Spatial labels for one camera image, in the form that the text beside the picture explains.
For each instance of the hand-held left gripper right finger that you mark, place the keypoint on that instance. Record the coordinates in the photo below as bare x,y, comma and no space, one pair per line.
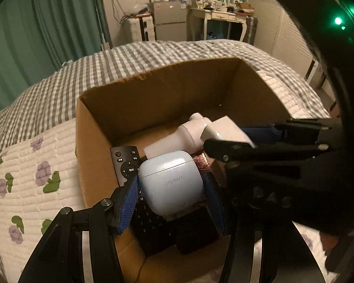
216,209

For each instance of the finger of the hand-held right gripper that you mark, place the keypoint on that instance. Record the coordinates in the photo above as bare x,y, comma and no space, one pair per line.
259,132
239,151

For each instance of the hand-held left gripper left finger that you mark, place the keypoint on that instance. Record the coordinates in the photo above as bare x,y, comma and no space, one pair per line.
129,202

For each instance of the white charger cube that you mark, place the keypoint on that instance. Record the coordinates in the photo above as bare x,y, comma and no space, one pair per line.
227,129

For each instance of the black remote control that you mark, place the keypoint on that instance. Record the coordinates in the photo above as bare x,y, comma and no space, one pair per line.
126,165

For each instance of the light blue earbuds case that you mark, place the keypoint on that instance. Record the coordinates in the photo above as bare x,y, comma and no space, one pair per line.
171,182

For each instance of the white humidifier bottle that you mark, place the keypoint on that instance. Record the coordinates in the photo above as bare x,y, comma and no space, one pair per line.
183,137

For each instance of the brown cardboard box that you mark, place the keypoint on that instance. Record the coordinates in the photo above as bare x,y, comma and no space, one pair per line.
165,94

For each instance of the white floral quilted mat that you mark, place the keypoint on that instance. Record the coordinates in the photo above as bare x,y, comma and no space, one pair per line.
32,197

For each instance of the dark suitcase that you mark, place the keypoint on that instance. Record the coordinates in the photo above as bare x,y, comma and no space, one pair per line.
250,31

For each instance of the white louvred wardrobe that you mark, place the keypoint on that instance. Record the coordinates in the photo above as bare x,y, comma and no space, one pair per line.
283,29

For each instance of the white dressing table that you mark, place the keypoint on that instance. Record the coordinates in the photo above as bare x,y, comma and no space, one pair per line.
218,16

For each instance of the grey checked bed cover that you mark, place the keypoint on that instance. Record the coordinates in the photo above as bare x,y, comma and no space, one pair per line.
91,73

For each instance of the grey two-door fridge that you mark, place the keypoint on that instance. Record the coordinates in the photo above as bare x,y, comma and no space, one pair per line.
168,20

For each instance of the white ribbed suitcase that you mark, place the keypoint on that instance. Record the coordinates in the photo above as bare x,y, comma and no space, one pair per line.
135,31

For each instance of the white mop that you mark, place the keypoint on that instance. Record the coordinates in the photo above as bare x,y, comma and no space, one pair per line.
101,29

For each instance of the wide teal curtain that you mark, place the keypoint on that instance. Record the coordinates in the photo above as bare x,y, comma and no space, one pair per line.
8,64
67,20

